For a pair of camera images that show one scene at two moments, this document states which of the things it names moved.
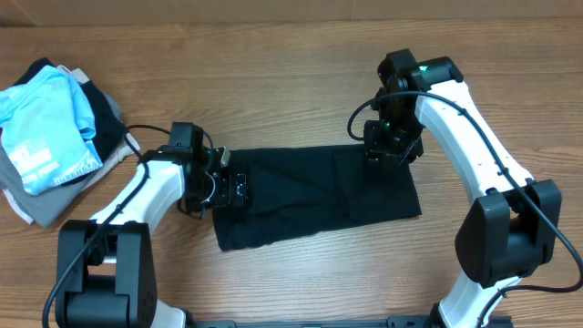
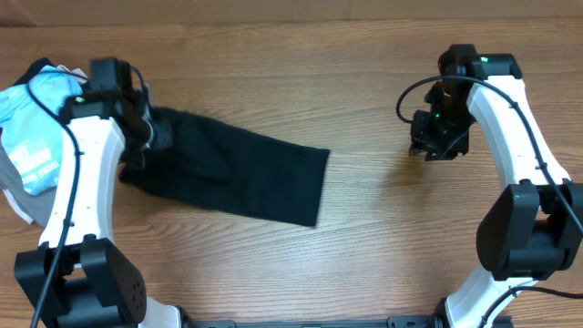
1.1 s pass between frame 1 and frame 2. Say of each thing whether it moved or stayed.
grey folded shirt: stayed
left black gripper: moved
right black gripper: moved
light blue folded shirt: stayed
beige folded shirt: stayed
